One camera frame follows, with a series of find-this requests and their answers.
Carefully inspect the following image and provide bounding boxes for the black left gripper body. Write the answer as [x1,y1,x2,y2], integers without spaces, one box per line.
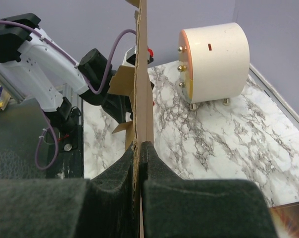
[79,48,114,107]

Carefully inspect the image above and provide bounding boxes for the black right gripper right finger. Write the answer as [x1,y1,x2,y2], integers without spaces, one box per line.
[140,142,277,238]

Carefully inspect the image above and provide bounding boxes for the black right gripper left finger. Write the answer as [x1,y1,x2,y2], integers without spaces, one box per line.
[0,148,138,238]

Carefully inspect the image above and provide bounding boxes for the brown cardboard box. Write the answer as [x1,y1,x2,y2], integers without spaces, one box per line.
[108,0,153,238]

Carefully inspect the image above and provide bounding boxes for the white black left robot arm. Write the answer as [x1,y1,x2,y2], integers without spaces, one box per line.
[0,13,132,134]

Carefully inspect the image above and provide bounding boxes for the cream cylindrical container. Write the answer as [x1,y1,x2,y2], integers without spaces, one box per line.
[177,22,250,110]

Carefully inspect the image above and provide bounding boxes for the dark book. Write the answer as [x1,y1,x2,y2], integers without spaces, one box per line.
[270,202,299,238]

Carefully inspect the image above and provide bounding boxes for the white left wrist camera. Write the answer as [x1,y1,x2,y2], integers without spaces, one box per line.
[122,46,154,67]

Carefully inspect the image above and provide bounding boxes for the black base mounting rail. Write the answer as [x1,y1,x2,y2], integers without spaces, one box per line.
[48,99,85,179]

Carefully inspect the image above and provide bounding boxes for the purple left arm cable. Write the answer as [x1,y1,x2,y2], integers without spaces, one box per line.
[0,20,138,171]

